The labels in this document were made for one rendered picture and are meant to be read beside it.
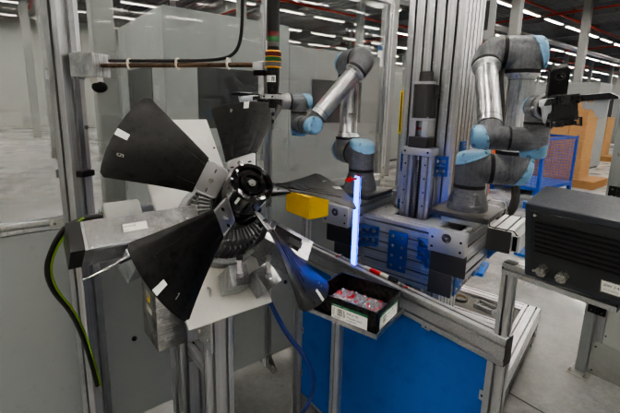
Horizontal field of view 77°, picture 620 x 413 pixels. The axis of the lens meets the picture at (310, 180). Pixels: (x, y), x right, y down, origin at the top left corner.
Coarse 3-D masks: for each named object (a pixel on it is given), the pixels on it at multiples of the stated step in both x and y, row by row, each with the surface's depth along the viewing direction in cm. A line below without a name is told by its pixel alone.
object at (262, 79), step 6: (258, 66) 106; (258, 72) 106; (264, 72) 106; (258, 78) 107; (264, 78) 106; (258, 84) 107; (264, 84) 107; (258, 90) 107; (264, 90) 107; (264, 96) 105; (270, 96) 104; (276, 96) 105; (282, 96) 106
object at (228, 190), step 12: (240, 168) 103; (252, 168) 105; (228, 180) 101; (240, 180) 101; (264, 180) 106; (228, 192) 101; (240, 192) 99; (252, 192) 101; (264, 192) 104; (216, 204) 106; (240, 204) 100; (252, 204) 100; (240, 216) 108; (252, 216) 110
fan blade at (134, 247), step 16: (176, 224) 87; (192, 224) 90; (208, 224) 94; (144, 240) 81; (160, 240) 84; (176, 240) 87; (192, 240) 90; (208, 240) 94; (144, 256) 81; (160, 256) 83; (176, 256) 86; (192, 256) 90; (208, 256) 95; (144, 272) 80; (160, 272) 83; (176, 272) 86; (192, 272) 90; (176, 288) 86; (192, 288) 90; (176, 304) 86; (192, 304) 90
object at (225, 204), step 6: (222, 204) 99; (228, 204) 101; (216, 210) 97; (228, 210) 102; (216, 216) 97; (222, 216) 100; (228, 216) 102; (222, 222) 100; (228, 222) 102; (222, 228) 101; (228, 228) 103
